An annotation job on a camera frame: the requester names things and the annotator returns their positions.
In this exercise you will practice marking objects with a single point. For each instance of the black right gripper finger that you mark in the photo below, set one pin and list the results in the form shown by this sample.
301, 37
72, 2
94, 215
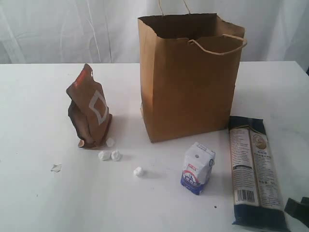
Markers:
292, 207
304, 210

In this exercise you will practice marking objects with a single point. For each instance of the spaghetti pasta package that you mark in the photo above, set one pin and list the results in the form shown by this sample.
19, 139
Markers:
257, 197

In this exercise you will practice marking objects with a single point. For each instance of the white blue salt packet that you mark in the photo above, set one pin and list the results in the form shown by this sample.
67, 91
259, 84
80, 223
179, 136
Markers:
197, 167

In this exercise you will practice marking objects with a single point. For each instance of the brown paper bag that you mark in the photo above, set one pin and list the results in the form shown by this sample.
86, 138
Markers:
188, 70

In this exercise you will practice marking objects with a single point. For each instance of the brown orange snack pouch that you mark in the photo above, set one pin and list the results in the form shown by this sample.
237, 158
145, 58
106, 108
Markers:
88, 110

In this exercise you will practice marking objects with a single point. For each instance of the white crumpled ball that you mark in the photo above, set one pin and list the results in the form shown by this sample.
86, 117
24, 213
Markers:
116, 155
138, 172
104, 155
110, 142

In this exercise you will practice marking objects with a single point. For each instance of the white backdrop curtain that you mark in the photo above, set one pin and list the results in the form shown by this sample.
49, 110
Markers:
106, 31

